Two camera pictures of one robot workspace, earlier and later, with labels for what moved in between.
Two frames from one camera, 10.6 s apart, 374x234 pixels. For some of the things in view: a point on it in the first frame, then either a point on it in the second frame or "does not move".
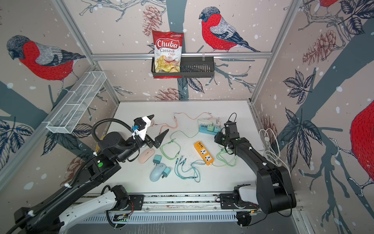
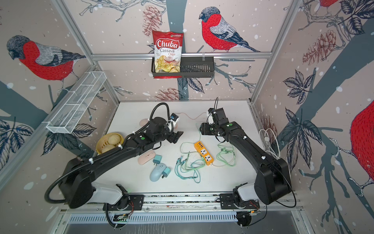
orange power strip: x=207 y=157 does not move
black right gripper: x=217 y=137 -> x=204 y=130
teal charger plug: x=166 y=172 does not move
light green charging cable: x=176 y=142 -> x=225 y=155
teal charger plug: x=157 y=159 does not move
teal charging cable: x=191 y=173 does not move
